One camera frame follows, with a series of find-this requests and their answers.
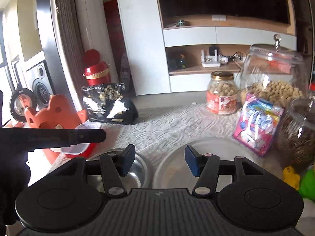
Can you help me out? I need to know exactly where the glass sunflower seed jar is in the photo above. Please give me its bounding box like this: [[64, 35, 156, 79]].
[[274, 98, 314, 173]]

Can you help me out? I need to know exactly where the stainless steel bowl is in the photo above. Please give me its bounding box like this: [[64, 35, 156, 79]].
[[88, 154, 152, 193]]

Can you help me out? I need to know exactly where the pink marshmallow bag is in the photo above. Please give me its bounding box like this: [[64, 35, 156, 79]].
[[233, 93, 284, 156]]

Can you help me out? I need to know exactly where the large glass peanut jar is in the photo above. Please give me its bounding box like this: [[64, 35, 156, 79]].
[[240, 34, 308, 108]]

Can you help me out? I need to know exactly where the red white plastic tray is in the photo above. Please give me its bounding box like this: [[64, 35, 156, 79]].
[[50, 121, 103, 159]]

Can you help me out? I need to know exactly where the white power strip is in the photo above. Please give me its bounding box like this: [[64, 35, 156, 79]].
[[228, 54, 246, 63]]

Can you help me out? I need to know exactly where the green toy tractor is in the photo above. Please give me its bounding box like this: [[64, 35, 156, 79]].
[[168, 54, 186, 71]]

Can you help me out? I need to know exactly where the white speaker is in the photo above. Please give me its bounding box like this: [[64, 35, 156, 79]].
[[24, 60, 54, 110]]

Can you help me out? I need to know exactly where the yellow rubber duck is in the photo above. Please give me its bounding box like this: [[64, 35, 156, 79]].
[[283, 166, 301, 190]]

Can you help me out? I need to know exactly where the white wifi router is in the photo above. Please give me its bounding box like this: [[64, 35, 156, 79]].
[[201, 49, 221, 68]]

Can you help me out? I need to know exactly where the tall white bowl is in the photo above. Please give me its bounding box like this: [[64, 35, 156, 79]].
[[153, 137, 272, 191]]

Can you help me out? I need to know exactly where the green candy dispenser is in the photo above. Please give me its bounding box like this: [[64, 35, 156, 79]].
[[298, 169, 315, 202]]

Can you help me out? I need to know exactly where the small peanut jar gold lid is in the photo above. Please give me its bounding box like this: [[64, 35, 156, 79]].
[[206, 71, 238, 115]]

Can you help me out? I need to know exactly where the red trash bin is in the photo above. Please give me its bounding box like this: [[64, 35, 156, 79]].
[[83, 49, 111, 86]]

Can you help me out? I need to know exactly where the round black fan heater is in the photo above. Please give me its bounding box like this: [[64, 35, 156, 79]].
[[10, 88, 37, 123]]

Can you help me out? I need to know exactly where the orange bear-shaped chair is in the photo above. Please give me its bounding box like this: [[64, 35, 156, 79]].
[[23, 93, 89, 165]]

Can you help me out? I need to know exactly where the black snack bag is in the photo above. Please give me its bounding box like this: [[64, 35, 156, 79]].
[[82, 83, 138, 125]]

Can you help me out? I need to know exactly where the white wood tv cabinet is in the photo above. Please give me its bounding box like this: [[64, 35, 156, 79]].
[[114, 0, 298, 97]]

